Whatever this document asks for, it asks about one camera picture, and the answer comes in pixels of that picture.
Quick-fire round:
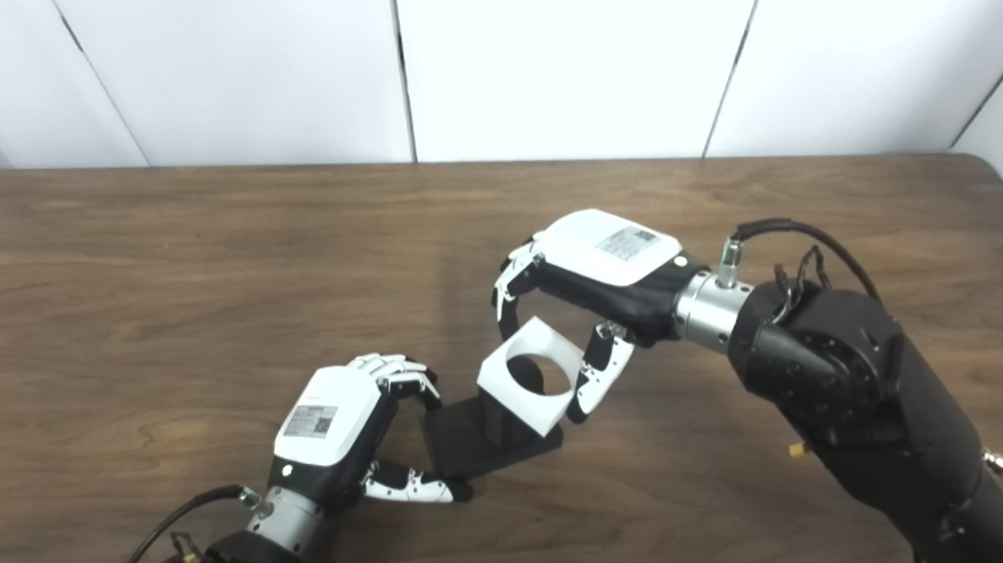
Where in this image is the thin wire with yellow plug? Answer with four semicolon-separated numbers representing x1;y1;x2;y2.
765;243;834;462
157;531;206;563

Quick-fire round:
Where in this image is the white square piece with hole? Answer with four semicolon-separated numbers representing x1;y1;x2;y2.
474;314;587;440

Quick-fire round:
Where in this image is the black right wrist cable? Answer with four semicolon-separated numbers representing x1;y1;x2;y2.
719;215;885;301

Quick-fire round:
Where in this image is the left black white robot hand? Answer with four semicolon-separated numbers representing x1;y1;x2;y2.
267;349;480;518

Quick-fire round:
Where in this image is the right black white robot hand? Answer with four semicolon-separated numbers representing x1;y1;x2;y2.
486;205;713;430

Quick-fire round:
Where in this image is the black peg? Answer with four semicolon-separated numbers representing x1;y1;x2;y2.
419;350;568;486

